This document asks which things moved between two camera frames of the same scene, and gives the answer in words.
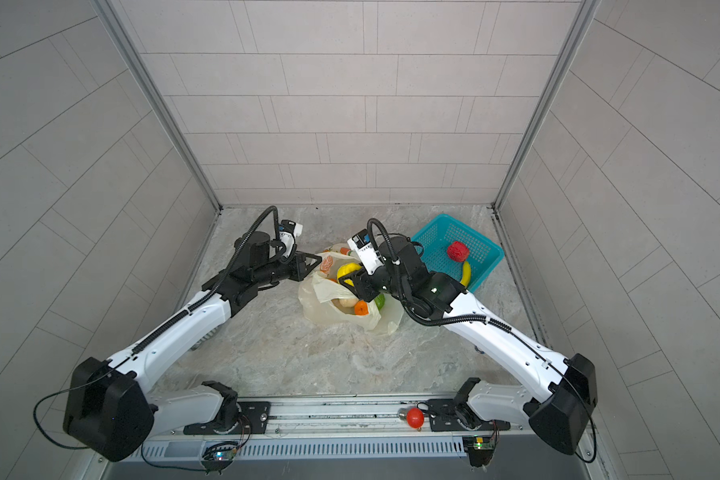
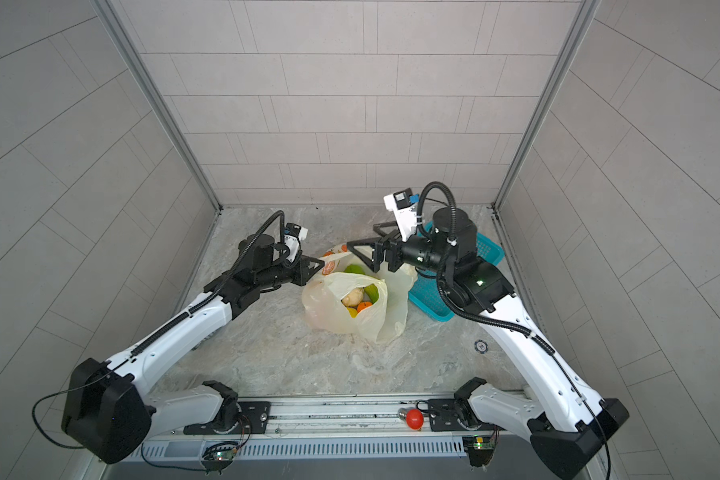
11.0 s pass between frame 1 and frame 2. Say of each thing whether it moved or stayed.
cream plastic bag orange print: moved
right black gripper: moved
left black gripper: stayed
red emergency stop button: stayed
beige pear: stayed
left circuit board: stayed
